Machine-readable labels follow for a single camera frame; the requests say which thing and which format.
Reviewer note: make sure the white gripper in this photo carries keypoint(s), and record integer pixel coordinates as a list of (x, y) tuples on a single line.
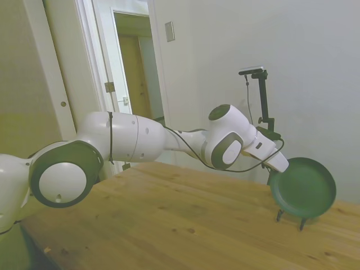
[(267, 152)]

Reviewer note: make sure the dark green plate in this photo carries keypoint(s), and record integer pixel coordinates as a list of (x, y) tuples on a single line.
[(305, 188)]

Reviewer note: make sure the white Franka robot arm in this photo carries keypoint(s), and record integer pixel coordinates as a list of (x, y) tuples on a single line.
[(126, 137)]

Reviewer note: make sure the metal door strike plate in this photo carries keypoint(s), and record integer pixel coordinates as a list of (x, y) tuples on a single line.
[(126, 100)]

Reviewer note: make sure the brown wooden door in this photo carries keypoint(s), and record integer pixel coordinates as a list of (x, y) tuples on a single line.
[(135, 84)]

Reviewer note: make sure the metal door hinge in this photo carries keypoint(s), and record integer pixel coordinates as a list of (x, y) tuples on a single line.
[(109, 87)]

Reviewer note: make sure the white open door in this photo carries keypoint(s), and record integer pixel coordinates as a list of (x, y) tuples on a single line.
[(76, 56)]

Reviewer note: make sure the black camera stand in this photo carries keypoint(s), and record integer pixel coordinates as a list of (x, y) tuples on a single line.
[(263, 95)]

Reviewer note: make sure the grey exterior camera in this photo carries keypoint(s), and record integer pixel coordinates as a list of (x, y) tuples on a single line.
[(251, 69)]

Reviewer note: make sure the white door frame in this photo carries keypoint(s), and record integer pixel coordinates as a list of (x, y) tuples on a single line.
[(162, 84)]

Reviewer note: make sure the grey wall switch plate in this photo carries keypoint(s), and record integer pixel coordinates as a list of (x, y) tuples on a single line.
[(169, 31)]

